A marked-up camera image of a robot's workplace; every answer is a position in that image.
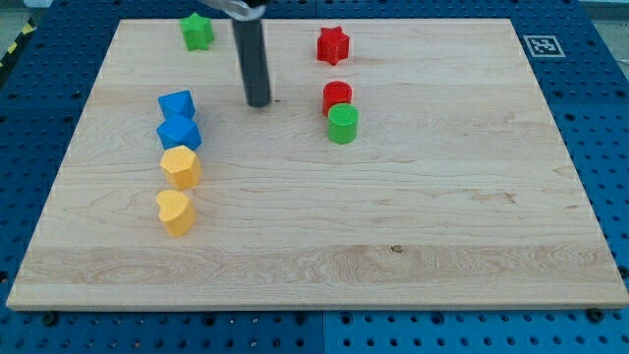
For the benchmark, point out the black bolt front left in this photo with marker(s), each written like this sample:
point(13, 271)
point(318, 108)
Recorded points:
point(49, 319)

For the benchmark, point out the black bolt front right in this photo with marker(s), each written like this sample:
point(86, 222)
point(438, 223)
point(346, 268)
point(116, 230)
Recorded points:
point(595, 315)

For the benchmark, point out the red cylinder block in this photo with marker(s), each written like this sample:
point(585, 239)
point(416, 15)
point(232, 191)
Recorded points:
point(334, 93)

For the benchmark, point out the green star block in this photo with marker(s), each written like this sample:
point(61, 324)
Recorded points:
point(197, 32)

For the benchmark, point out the white fiducial marker tag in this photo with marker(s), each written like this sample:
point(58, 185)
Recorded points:
point(543, 46)

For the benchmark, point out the blue pentagon block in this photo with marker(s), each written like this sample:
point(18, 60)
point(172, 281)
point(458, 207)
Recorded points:
point(179, 131)

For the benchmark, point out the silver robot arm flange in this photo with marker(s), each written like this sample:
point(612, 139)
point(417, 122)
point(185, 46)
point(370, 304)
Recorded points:
point(239, 10)

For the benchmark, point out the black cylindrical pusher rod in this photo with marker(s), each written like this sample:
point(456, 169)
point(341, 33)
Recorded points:
point(250, 44)

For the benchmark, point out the light wooden board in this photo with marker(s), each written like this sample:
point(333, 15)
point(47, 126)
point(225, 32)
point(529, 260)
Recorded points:
point(458, 192)

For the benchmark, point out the blue cube block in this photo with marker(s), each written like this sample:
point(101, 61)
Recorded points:
point(177, 103)

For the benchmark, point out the red star block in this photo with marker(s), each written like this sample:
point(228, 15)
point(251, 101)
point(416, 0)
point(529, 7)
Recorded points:
point(333, 45)

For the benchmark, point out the yellow hexagon block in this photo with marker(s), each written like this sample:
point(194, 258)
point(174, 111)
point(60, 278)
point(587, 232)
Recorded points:
point(181, 167)

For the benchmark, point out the yellow heart block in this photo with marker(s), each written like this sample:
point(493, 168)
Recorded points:
point(176, 212)

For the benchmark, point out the green cylinder block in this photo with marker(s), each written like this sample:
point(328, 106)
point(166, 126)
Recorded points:
point(343, 121)

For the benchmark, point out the black bolt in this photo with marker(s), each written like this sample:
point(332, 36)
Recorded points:
point(49, 319)
point(595, 315)

